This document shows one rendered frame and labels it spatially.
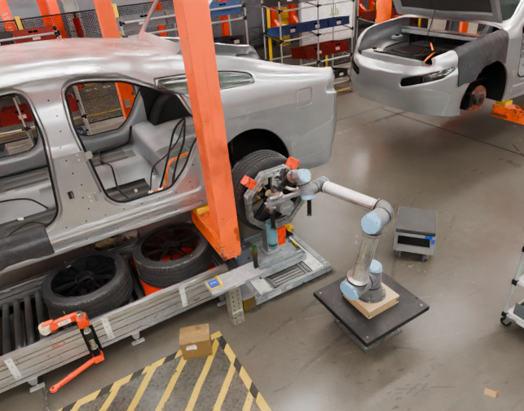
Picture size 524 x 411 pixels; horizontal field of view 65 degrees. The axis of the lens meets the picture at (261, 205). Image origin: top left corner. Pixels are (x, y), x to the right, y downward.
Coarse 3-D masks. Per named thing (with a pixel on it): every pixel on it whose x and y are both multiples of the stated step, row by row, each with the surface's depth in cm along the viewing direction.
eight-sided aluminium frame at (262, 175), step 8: (272, 168) 324; (280, 168) 322; (288, 168) 325; (256, 176) 320; (264, 176) 317; (256, 184) 317; (248, 192) 321; (248, 200) 319; (296, 200) 352; (248, 208) 322; (296, 208) 349; (248, 216) 328; (288, 216) 352; (256, 224) 334; (264, 224) 339; (280, 224) 348
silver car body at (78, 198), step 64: (0, 64) 277; (64, 64) 283; (128, 64) 297; (256, 64) 337; (64, 128) 279; (128, 128) 470; (192, 128) 436; (320, 128) 384; (0, 192) 397; (64, 192) 294; (128, 192) 376; (192, 192) 344
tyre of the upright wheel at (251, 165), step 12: (252, 156) 333; (264, 156) 330; (276, 156) 333; (240, 168) 329; (252, 168) 321; (264, 168) 324; (240, 180) 322; (240, 192) 323; (240, 204) 328; (240, 216) 333; (252, 228) 346
